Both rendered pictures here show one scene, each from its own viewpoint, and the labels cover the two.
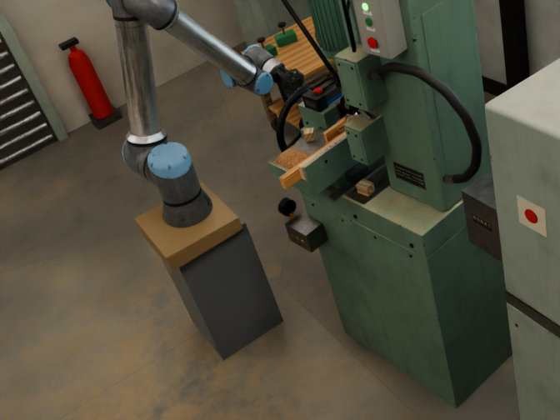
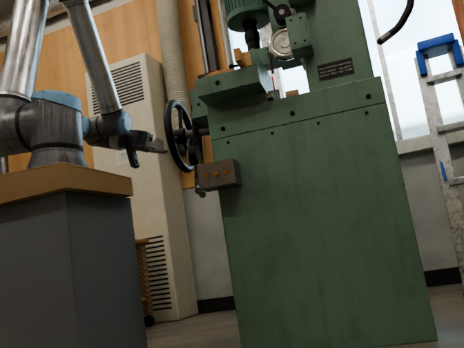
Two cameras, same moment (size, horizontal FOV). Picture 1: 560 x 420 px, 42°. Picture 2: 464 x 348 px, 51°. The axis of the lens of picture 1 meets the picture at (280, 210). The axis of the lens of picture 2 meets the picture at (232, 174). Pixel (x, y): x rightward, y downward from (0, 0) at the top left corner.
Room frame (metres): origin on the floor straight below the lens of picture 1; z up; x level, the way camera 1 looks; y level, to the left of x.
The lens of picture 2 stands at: (0.95, 1.08, 0.30)
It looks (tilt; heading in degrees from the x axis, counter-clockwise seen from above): 10 degrees up; 311
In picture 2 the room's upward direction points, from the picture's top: 9 degrees counter-clockwise
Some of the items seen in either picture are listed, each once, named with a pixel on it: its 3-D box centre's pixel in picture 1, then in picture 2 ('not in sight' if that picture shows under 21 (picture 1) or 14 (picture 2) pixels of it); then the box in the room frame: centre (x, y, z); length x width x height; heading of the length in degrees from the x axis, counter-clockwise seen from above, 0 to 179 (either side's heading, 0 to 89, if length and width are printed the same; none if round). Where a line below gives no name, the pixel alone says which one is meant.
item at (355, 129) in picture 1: (366, 137); (300, 36); (1.76, -0.30, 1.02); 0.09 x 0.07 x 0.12; 117
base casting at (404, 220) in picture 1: (403, 175); (300, 124); (1.89, -0.41, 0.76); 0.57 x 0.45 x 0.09; 27
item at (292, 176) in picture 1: (355, 132); (258, 85); (1.97, -0.31, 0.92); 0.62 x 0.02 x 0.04; 117
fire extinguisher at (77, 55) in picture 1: (88, 82); not in sight; (4.65, 0.92, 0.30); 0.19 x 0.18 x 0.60; 20
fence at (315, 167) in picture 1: (374, 124); (271, 85); (1.96, -0.37, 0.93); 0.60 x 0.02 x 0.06; 117
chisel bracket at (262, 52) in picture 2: not in sight; (262, 61); (1.98, -0.36, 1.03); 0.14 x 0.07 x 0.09; 27
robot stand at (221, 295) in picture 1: (217, 276); (68, 297); (2.30, 0.33, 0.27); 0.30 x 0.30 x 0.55; 20
